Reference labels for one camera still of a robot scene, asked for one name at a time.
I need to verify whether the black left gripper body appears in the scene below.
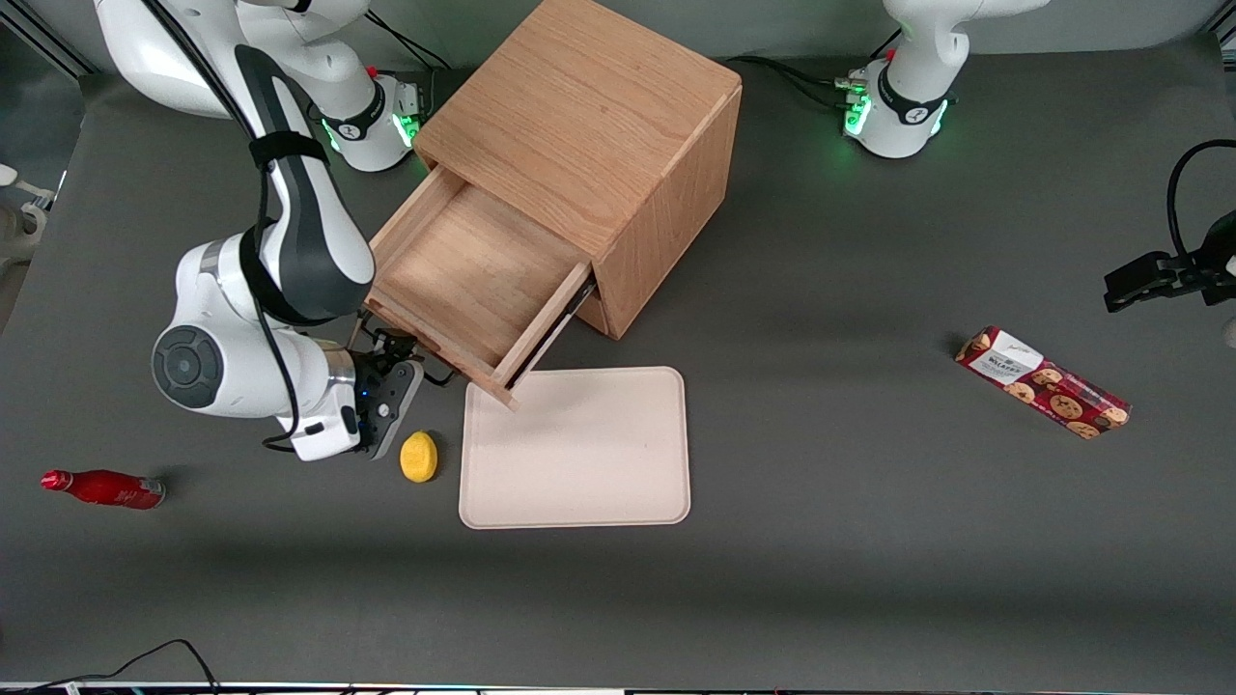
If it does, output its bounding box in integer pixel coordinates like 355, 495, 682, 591
1172, 212, 1236, 306

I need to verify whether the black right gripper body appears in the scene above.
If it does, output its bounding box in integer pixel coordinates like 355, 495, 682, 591
356, 353, 427, 460

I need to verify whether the wooden drawer cabinet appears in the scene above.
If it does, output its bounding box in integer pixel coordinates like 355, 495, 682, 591
413, 0, 744, 341
362, 164, 595, 411

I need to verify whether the wooden drawer with plain front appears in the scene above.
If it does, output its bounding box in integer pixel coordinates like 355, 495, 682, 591
565, 292, 611, 337

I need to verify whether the yellow lemon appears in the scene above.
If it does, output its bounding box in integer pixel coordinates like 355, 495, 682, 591
400, 430, 439, 484

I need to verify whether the red cookie box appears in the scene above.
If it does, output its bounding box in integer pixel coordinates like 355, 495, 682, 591
954, 326, 1132, 441

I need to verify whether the beige rectangular tray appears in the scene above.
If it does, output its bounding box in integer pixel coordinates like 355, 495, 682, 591
459, 366, 692, 531

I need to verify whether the red bottle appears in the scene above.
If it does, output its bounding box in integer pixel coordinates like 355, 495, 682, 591
41, 469, 167, 511

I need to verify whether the black looped gripper cable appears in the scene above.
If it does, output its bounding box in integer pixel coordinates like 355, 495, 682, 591
1166, 139, 1236, 262

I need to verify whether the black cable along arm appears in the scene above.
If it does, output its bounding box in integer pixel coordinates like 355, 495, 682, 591
140, 0, 334, 453

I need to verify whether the black velcro strap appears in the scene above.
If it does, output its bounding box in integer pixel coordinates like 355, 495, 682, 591
248, 132, 330, 171

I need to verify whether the black right arm base cable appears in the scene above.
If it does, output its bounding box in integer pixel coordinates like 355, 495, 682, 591
370, 14, 460, 73

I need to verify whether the black arm base cable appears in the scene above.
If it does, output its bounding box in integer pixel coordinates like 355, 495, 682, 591
370, 14, 460, 73
724, 54, 870, 112

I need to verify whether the thin black table-edge cable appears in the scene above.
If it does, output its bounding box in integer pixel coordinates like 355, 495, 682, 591
0, 638, 223, 695

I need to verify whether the black left arm base cable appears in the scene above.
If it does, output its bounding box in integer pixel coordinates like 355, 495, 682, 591
724, 54, 870, 112

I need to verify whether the aluminium frame rail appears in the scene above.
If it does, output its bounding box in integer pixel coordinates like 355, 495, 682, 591
12, 14, 98, 78

